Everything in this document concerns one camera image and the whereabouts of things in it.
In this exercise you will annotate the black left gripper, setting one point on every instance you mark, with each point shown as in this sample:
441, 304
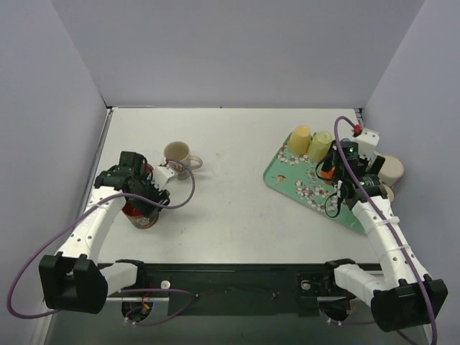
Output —
154, 196

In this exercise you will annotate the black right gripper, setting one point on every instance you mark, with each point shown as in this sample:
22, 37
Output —
338, 167

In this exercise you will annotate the black mug with red interior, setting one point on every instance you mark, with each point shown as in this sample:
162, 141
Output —
137, 218

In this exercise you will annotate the beige mug with red print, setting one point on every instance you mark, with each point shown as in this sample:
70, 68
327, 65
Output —
179, 158

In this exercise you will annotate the cream mug with sea print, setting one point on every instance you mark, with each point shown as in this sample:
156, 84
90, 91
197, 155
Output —
390, 194

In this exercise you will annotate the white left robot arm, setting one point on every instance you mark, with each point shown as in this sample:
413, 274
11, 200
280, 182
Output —
71, 279

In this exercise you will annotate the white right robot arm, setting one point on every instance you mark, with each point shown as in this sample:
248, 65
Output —
406, 295

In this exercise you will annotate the orange mug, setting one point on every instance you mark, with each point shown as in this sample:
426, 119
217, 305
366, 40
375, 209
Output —
327, 173

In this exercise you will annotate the cream cat cartoon mug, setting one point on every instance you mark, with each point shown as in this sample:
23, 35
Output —
391, 171

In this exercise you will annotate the lime green faceted mug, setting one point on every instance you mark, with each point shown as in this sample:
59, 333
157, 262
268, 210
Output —
319, 146

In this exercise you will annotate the yellow mug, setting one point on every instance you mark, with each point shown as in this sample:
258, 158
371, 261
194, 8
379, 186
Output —
299, 140

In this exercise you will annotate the green floral tray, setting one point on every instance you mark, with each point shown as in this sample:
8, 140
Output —
295, 177

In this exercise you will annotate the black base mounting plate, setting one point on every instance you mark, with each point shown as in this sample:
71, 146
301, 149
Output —
240, 289

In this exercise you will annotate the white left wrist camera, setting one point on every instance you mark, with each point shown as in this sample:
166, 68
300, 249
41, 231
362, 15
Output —
161, 175

